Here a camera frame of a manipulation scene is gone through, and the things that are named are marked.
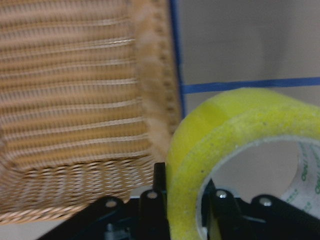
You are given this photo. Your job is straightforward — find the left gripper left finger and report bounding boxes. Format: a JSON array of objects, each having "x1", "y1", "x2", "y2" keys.
[{"x1": 138, "y1": 162, "x2": 170, "y2": 240}]

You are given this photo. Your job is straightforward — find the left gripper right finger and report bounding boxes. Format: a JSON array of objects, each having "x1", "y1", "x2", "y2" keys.
[{"x1": 205, "y1": 180, "x2": 248, "y2": 240}]

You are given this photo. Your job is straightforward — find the yellow tape roll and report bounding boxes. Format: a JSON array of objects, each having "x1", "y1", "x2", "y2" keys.
[{"x1": 166, "y1": 88, "x2": 320, "y2": 240}]

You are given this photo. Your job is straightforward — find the brown wicker basket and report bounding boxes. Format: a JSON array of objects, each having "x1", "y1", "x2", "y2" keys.
[{"x1": 0, "y1": 0, "x2": 182, "y2": 225}]

